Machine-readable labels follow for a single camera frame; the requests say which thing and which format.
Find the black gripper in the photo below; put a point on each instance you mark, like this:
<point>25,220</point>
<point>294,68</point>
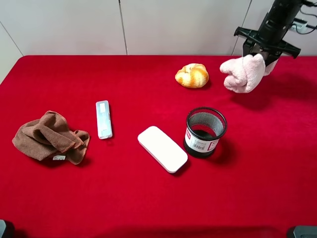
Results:
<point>269,38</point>

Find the pink fleece towel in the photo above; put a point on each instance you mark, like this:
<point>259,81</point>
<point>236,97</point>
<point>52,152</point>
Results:
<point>245,73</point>

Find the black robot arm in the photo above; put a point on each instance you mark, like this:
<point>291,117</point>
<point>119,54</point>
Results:
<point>282,8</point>

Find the orange plush bread toy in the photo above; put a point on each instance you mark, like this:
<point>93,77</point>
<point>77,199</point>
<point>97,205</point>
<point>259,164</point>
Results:
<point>194,75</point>

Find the black mesh pen holder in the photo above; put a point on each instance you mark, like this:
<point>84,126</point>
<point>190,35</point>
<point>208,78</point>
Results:
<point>204,128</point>

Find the white flat oval case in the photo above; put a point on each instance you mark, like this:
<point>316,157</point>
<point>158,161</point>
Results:
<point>163,149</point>

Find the clear slim plastic case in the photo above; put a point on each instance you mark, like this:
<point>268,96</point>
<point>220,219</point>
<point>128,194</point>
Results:
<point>103,120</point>

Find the dark base right corner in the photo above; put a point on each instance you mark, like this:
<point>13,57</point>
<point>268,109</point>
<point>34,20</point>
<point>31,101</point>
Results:
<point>302,232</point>

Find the dark base corner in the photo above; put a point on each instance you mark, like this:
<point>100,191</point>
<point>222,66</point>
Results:
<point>7,229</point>
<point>302,232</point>

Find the brown crumpled cloth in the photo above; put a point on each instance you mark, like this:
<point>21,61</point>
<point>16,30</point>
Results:
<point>51,138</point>

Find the dark base left corner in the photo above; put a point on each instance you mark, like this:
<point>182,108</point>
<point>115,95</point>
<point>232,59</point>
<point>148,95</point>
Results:
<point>7,229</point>

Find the wall power strip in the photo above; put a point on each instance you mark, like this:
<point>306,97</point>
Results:
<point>301,26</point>

